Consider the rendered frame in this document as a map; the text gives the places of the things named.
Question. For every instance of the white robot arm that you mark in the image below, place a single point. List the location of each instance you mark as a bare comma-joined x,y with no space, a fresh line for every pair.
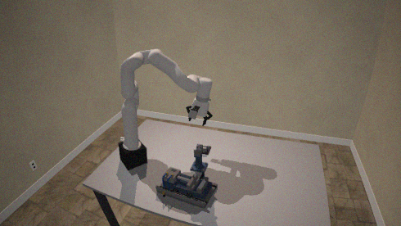
129,86

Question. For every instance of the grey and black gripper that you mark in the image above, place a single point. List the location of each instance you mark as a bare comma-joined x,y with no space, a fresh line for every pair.
203,111

